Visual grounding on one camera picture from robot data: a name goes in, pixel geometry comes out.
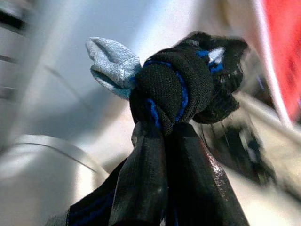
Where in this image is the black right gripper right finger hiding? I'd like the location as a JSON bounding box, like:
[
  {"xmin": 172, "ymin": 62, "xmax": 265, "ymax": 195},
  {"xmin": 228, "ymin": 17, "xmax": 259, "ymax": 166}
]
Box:
[{"xmin": 164, "ymin": 123, "xmax": 250, "ymax": 226}]

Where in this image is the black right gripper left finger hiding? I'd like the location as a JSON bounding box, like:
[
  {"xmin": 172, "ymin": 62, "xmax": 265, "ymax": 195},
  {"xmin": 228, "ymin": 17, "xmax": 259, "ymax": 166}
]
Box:
[{"xmin": 108, "ymin": 124, "xmax": 169, "ymax": 226}]

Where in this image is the black sock with blue trim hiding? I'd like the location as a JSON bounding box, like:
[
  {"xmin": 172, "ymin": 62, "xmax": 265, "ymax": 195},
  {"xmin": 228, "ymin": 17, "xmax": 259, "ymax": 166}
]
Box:
[{"xmin": 68, "ymin": 30, "xmax": 250, "ymax": 226}]

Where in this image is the silver white washing machine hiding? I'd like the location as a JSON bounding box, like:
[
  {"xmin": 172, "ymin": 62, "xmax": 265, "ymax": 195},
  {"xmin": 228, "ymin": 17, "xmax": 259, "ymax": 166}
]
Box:
[{"xmin": 0, "ymin": 0, "xmax": 146, "ymax": 226}]

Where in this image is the red cloth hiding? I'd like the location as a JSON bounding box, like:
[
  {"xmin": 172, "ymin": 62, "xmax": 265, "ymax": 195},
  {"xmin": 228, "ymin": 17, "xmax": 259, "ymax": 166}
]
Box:
[{"xmin": 263, "ymin": 0, "xmax": 301, "ymax": 122}]

